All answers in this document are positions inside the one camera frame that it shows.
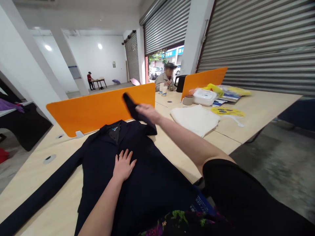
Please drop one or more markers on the person's left hand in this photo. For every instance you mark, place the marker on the person's left hand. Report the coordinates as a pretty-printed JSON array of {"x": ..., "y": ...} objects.
[{"x": 123, "y": 168}]

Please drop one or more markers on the person's right hand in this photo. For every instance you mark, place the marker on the person's right hand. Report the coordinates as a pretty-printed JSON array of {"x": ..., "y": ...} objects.
[{"x": 149, "y": 112}]

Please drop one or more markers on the person's right fingers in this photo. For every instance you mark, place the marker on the person's right fingers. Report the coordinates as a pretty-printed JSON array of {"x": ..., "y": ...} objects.
[{"x": 142, "y": 108}]

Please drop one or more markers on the dark navy suit jacket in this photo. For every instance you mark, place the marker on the dark navy suit jacket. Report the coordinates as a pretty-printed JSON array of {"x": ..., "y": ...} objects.
[{"x": 147, "y": 182}]

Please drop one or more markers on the pink umbrella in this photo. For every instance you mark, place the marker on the pink umbrella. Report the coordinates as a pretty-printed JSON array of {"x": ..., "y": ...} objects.
[{"x": 134, "y": 81}]

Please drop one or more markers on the white paper cup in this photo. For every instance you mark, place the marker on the white paper cup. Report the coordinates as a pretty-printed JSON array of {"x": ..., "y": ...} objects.
[
  {"x": 164, "y": 91},
  {"x": 161, "y": 87}
]

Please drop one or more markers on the purple umbrella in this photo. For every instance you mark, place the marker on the purple umbrella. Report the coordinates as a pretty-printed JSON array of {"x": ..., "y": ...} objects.
[{"x": 116, "y": 81}]

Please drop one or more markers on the white car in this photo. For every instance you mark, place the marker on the white car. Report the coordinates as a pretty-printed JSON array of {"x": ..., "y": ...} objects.
[{"x": 156, "y": 72}]

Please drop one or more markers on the long orange desk divider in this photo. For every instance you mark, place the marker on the long orange desk divider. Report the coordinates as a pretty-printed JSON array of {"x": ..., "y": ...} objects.
[{"x": 98, "y": 110}]

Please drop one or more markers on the black electric kettle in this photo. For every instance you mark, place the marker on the black electric kettle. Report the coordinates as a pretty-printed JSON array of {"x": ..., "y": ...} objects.
[{"x": 180, "y": 83}]

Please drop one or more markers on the small wooden table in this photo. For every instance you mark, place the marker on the small wooden table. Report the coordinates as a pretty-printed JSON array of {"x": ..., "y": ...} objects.
[{"x": 99, "y": 81}]

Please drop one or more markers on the narrow grey roller shutter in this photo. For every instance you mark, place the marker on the narrow grey roller shutter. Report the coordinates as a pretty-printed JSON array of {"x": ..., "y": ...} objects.
[{"x": 133, "y": 56}]

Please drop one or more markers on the white folded cloth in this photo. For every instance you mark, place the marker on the white folded cloth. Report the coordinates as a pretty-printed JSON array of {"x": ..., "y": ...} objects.
[{"x": 194, "y": 119}]

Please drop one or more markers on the white wet wipes pack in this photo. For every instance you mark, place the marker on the white wet wipes pack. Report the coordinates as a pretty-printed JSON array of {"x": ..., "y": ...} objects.
[{"x": 204, "y": 97}]

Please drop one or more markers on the short orange desk divider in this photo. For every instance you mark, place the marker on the short orange desk divider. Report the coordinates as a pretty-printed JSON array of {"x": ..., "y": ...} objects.
[{"x": 204, "y": 80}]

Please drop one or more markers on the blue framed notice board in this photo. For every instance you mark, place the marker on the blue framed notice board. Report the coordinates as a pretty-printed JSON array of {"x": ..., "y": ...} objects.
[{"x": 75, "y": 72}]

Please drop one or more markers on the half open grey roller shutter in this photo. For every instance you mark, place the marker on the half open grey roller shutter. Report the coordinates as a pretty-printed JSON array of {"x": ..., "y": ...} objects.
[{"x": 167, "y": 27}]

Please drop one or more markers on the yellow round hand fan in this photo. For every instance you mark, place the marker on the yellow round hand fan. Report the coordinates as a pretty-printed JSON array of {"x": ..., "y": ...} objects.
[{"x": 227, "y": 111}]

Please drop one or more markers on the clear bag with blue booklets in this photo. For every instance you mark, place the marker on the clear bag with blue booklets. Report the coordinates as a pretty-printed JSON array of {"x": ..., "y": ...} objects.
[{"x": 233, "y": 93}]

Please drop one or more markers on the blue printed bag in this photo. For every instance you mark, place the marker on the blue printed bag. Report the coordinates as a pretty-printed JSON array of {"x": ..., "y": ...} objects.
[{"x": 203, "y": 205}]

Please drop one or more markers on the black desk with purple cloth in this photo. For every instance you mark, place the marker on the black desk with purple cloth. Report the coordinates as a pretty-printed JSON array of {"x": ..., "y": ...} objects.
[{"x": 22, "y": 125}]

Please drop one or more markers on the large grey roller shutter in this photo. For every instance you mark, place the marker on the large grey roller shutter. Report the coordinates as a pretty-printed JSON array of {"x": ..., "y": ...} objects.
[{"x": 258, "y": 41}]

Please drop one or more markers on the person's body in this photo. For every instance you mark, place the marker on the person's body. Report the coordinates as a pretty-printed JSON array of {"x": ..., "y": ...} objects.
[{"x": 246, "y": 204}]

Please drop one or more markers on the red cloth bundle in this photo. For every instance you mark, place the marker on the red cloth bundle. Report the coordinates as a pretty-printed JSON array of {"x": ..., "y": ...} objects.
[{"x": 3, "y": 156}]

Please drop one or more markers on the white divider bracket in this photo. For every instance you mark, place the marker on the white divider bracket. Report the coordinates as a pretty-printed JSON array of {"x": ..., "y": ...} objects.
[{"x": 79, "y": 134}]

